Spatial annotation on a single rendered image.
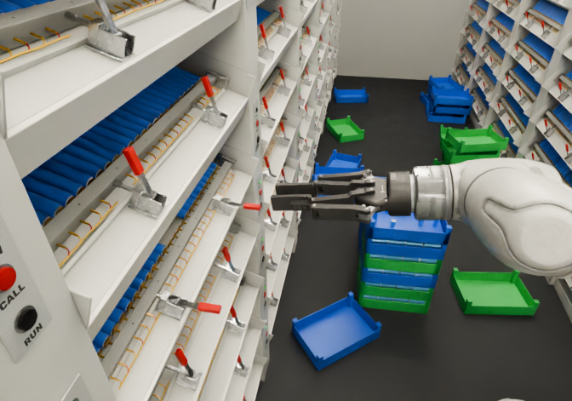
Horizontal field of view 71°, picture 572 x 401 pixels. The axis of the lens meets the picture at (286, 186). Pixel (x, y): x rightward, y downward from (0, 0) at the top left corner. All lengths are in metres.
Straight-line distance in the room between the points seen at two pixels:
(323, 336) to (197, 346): 0.95
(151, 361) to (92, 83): 0.40
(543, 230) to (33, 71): 0.50
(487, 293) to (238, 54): 1.62
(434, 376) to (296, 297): 0.63
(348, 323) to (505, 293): 0.76
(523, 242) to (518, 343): 1.50
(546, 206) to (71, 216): 0.50
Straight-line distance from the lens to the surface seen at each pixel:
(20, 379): 0.39
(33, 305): 0.37
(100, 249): 0.50
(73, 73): 0.42
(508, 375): 1.86
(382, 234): 1.59
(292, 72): 1.60
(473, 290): 2.09
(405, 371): 1.73
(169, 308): 0.67
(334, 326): 1.79
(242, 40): 0.87
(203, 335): 0.89
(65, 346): 0.42
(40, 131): 0.36
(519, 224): 0.49
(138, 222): 0.53
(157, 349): 0.65
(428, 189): 0.65
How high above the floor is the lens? 1.42
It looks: 34 degrees down
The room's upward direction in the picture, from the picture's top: straight up
